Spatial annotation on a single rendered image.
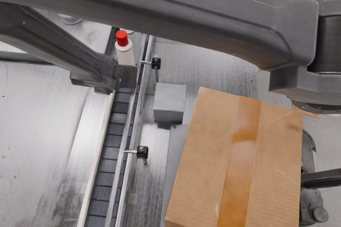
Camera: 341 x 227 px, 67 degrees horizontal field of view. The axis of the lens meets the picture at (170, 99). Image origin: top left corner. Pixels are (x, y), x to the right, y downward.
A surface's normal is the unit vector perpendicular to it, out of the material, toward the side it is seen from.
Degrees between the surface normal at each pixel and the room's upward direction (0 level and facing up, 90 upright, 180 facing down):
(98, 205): 0
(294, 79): 55
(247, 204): 0
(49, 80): 0
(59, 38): 84
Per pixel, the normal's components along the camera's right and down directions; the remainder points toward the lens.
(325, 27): -0.67, -0.17
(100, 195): 0.01, -0.48
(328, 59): -0.50, -0.16
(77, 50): 0.98, 0.12
